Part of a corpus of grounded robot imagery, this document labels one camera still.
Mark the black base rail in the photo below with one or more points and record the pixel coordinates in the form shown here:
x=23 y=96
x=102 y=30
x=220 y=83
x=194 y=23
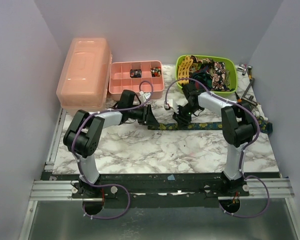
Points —
x=161 y=190

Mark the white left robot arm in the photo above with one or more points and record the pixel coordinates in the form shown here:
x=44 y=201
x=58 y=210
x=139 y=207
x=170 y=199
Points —
x=84 y=132

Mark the rolled dark floral tie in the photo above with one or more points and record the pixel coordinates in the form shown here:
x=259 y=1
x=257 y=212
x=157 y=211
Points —
x=135 y=73

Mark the green plastic bin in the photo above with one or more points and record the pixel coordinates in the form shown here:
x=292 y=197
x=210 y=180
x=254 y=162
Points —
x=228 y=64

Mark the navy tie with yellow flowers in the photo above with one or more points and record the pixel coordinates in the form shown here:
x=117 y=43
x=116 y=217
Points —
x=265 y=126

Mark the pink translucent storage box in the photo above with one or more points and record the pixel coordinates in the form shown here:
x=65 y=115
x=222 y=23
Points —
x=83 y=83

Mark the rolled colourful tie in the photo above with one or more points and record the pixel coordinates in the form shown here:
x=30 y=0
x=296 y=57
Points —
x=156 y=72

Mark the aluminium extrusion rail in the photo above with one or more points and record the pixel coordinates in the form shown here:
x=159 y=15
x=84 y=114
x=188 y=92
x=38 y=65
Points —
x=275 y=188

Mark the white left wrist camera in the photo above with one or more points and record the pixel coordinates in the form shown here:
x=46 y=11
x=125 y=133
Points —
x=144 y=96

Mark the orange handled screwdriver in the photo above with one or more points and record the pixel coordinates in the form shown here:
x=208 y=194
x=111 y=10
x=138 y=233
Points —
x=239 y=100

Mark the green navy red striped tie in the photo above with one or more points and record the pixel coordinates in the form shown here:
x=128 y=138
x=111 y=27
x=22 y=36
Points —
x=204 y=78

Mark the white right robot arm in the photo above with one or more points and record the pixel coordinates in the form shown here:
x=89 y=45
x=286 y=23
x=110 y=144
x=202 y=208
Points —
x=240 y=127

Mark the white plastic fitting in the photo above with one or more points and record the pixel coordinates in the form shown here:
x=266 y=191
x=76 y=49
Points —
x=258 y=112

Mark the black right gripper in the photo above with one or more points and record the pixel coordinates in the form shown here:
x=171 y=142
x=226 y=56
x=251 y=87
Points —
x=183 y=115

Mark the yellow tie with beetles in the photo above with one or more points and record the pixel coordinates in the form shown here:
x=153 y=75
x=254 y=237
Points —
x=183 y=70

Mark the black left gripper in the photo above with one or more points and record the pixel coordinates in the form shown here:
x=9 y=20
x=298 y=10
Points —
x=148 y=118

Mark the pink compartment tray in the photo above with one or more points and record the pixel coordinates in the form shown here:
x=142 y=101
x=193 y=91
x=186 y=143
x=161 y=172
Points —
x=120 y=79

